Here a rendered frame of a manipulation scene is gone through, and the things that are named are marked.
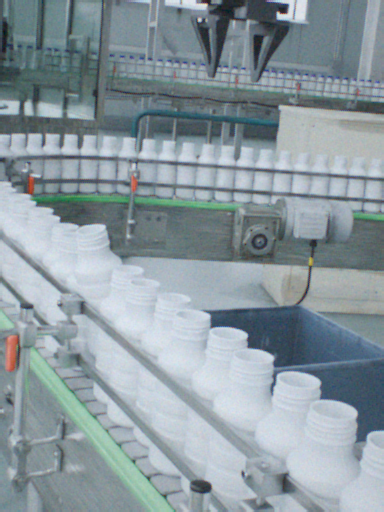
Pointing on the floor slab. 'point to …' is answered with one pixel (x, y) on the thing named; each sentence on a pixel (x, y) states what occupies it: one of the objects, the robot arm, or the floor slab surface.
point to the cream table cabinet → (288, 286)
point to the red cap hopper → (184, 56)
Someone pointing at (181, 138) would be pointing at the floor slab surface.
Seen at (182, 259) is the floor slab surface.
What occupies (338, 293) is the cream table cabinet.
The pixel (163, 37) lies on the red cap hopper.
